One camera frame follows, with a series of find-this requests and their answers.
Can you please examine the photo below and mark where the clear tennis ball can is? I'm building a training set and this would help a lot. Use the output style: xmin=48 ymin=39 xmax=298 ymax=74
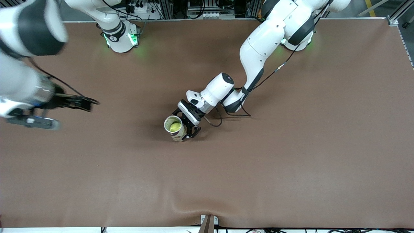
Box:
xmin=164 ymin=115 xmax=188 ymax=142

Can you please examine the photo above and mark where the brown table mat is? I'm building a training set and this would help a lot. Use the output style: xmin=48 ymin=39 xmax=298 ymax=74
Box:
xmin=0 ymin=18 xmax=414 ymax=228

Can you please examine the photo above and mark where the white terminal block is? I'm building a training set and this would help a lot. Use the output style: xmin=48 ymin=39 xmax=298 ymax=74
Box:
xmin=191 ymin=11 xmax=235 ymax=19

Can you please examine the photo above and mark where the white power strip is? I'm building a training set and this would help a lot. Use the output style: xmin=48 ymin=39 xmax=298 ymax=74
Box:
xmin=116 ymin=0 xmax=163 ymax=20

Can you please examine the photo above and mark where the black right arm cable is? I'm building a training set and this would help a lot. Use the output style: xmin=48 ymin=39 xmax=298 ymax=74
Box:
xmin=28 ymin=57 xmax=100 ymax=105

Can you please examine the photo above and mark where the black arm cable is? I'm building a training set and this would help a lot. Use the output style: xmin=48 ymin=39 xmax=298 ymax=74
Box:
xmin=203 ymin=0 xmax=333 ymax=127
xmin=28 ymin=57 xmax=100 ymax=105

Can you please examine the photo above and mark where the metal table edge bracket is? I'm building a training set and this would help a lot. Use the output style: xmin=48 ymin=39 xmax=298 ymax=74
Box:
xmin=200 ymin=215 xmax=219 ymax=233

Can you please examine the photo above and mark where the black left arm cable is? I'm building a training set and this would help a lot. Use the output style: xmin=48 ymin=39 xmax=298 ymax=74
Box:
xmin=203 ymin=0 xmax=333 ymax=127

